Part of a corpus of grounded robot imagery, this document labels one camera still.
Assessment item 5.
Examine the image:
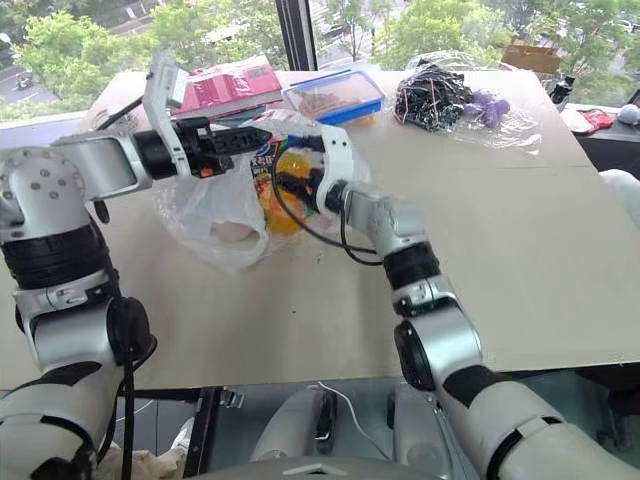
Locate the white rounded object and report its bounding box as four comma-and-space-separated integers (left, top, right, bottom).
599, 169, 640, 237

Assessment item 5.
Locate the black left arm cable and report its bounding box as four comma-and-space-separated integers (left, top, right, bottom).
89, 95, 154, 480

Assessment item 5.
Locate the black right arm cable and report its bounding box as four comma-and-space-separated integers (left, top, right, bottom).
271, 159, 387, 268

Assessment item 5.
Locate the black window mullion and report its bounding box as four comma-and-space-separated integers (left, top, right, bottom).
275, 0, 319, 72

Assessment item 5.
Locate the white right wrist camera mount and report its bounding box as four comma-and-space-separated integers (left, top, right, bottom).
309, 124, 354, 214

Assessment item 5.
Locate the clear blue-lidded food container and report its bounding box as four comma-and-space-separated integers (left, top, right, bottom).
281, 68, 387, 127

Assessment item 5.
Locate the small black device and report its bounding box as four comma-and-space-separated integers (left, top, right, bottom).
549, 74, 577, 114

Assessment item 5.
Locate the brown cardboard box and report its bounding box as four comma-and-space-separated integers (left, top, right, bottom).
499, 43, 564, 76

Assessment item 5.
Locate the red packet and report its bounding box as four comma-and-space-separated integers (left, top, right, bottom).
571, 109, 614, 134

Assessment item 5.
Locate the black and white cord bundle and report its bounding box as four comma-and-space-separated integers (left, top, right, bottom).
392, 64, 474, 134

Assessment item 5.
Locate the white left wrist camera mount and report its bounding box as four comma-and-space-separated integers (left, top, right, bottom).
141, 49, 194, 179

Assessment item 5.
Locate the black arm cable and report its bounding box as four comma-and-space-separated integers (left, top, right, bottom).
271, 159, 387, 268
89, 95, 154, 480

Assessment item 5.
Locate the black table leg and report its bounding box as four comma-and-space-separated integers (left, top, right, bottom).
184, 386, 227, 480

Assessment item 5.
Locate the thin white cable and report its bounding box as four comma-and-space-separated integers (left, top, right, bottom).
316, 380, 389, 459

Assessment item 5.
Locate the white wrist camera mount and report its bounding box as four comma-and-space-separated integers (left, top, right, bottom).
309, 124, 354, 214
141, 49, 194, 179

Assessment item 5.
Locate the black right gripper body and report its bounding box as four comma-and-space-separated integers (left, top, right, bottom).
275, 133, 327, 212

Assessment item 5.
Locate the orange juice bottle blue cap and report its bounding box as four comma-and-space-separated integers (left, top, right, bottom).
266, 149, 317, 237

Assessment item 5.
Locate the teal flat item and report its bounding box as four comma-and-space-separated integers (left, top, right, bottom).
213, 106, 282, 127

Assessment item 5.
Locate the purple plastic object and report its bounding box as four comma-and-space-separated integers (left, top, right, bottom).
469, 89, 512, 129

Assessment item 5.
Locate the red pink box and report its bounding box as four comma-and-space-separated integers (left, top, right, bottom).
172, 63, 284, 122

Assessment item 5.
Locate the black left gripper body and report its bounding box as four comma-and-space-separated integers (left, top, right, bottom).
172, 116, 237, 182

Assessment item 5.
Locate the white red-printed plastic bag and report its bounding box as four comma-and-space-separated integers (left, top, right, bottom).
151, 106, 374, 277

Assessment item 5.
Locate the clear plastic bag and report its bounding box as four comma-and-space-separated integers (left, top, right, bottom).
394, 49, 544, 162

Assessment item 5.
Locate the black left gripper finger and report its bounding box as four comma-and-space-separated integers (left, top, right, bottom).
211, 126, 274, 145
214, 141, 269, 157

